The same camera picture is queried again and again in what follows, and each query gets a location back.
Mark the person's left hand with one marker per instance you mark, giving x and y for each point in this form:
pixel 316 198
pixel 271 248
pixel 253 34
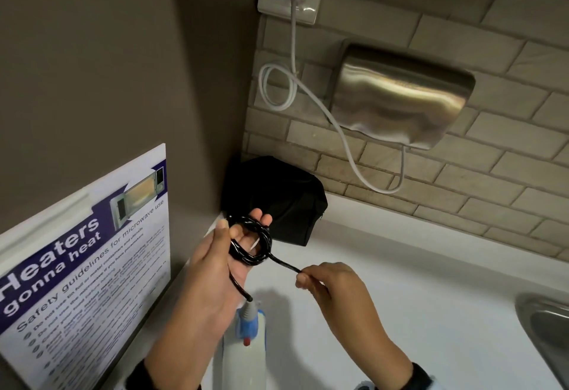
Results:
pixel 213 269

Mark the person's right hand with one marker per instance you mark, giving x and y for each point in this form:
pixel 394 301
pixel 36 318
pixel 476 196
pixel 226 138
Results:
pixel 333 287

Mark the person's left thumb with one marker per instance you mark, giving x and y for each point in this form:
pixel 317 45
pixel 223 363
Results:
pixel 220 235

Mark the person's right fingers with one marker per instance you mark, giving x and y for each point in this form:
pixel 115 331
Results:
pixel 312 277

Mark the person's right forearm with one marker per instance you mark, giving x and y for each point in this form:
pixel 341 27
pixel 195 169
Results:
pixel 375 349

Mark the person's left forearm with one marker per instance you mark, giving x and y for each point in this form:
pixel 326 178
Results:
pixel 182 345

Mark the black fabric pouch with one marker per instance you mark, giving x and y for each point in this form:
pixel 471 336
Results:
pixel 275 198

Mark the white and blue appliance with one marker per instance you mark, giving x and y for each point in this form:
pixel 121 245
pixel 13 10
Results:
pixel 246 349

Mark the microwave safety guidelines poster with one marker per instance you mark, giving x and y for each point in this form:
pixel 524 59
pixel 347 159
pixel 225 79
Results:
pixel 84 287

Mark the stainless steel hand dryer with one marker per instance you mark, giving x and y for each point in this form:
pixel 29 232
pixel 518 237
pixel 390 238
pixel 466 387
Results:
pixel 400 96

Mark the stainless steel sink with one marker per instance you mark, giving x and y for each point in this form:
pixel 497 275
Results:
pixel 549 336

